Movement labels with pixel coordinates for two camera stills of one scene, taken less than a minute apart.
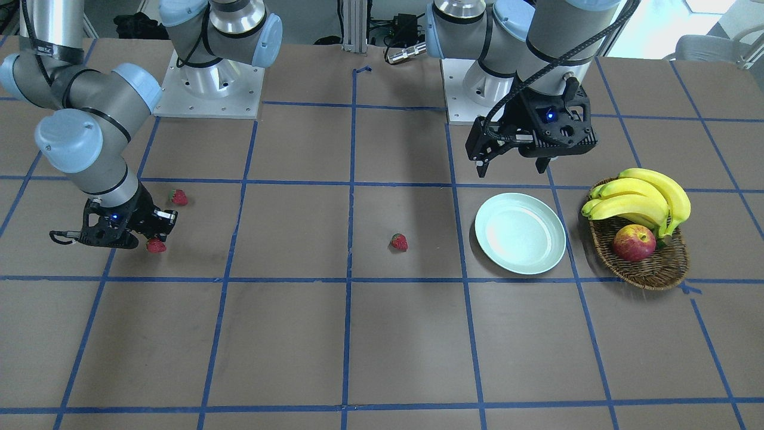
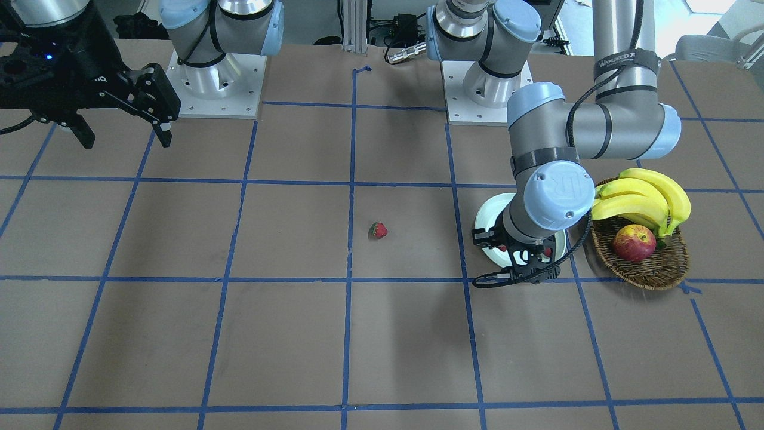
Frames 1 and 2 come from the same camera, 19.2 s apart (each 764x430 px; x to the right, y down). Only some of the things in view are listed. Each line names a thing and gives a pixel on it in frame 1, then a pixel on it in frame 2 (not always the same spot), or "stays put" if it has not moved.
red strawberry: [156, 245] -> [377, 230]
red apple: [634, 243] stays put
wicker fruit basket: [668, 265] stays put
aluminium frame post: [355, 26] stays put
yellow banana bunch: [642, 195] stays put
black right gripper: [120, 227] -> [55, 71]
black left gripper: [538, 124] -> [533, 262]
